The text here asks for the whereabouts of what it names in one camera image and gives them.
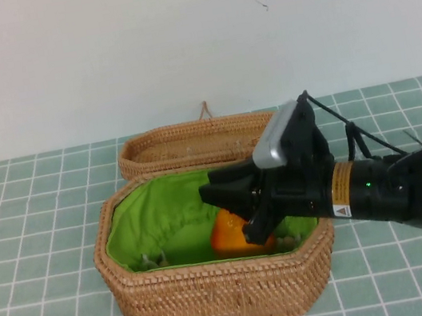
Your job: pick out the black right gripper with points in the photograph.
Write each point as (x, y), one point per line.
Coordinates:
(301, 191)

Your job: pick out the orange red toy pear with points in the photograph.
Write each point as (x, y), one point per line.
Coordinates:
(229, 240)

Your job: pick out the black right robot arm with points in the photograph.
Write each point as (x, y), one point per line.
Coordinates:
(378, 187)

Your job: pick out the woven rattan basket lid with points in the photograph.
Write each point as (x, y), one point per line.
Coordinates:
(192, 145)

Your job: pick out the woven rattan basket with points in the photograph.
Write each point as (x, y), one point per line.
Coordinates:
(217, 294)

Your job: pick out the green fabric basket liner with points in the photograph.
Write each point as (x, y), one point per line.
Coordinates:
(154, 208)

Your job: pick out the pale green liner tie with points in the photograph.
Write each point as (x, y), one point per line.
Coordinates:
(288, 243)
(153, 261)

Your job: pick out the teal tile pattern tablecloth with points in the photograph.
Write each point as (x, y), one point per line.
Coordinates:
(26, 237)

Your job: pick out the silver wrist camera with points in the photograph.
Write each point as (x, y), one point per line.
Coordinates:
(277, 143)

